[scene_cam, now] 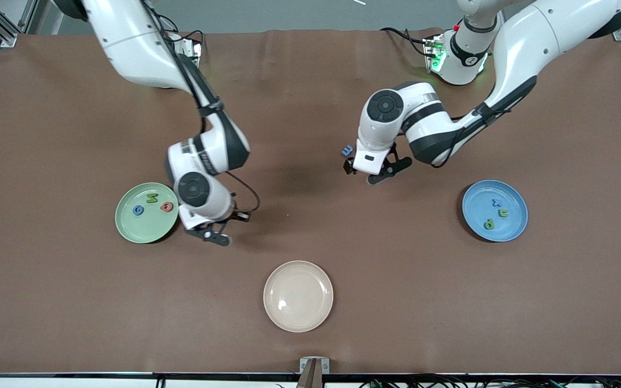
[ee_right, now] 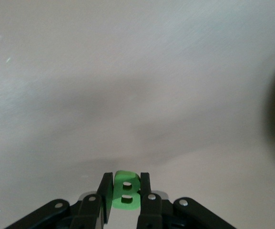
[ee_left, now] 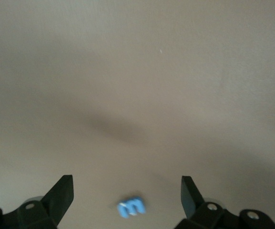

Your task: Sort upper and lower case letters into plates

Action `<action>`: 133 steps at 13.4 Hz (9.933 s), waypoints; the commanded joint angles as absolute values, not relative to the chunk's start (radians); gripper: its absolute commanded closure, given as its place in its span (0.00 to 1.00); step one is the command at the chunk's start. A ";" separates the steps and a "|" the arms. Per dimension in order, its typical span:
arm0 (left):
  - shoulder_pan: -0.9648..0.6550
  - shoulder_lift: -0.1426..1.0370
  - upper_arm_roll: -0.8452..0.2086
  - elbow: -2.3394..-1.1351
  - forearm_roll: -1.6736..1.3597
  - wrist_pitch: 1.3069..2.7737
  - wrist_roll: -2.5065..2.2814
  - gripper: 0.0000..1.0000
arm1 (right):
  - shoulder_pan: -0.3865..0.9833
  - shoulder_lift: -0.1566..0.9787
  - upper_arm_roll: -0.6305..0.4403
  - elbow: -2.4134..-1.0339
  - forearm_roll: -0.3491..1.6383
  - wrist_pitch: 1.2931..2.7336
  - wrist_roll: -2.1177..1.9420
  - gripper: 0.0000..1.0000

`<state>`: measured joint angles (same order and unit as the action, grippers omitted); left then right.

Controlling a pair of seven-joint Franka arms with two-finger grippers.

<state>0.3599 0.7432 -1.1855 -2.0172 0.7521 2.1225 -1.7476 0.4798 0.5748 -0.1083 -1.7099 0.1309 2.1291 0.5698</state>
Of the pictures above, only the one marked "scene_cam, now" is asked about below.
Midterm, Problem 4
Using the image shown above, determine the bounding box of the green plate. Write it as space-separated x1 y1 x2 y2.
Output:
115 182 180 244

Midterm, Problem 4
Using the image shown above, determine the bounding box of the cream plate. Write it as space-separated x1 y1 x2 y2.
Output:
263 260 334 333

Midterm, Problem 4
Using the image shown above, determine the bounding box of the grey base connector plate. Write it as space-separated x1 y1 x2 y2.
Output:
424 33 447 73
173 33 203 68

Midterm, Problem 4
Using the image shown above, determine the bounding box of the blue plate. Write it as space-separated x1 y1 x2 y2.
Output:
462 180 528 243

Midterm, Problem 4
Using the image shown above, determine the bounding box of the brown table mat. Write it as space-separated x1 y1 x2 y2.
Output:
0 28 621 376

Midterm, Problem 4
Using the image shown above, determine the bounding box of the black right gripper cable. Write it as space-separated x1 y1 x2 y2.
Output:
141 0 261 214

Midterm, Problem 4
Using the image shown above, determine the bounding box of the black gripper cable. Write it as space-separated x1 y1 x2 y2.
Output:
141 0 261 214
432 105 512 169

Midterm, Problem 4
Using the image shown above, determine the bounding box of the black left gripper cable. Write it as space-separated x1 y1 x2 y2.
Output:
432 105 512 169

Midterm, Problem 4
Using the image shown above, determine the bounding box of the black base cable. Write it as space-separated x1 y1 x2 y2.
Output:
379 26 431 59
160 13 205 46

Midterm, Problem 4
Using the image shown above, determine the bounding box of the grey metal bracket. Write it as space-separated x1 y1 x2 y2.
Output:
299 356 330 375

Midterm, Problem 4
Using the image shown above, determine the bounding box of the tan camera post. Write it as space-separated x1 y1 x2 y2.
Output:
294 359 325 388

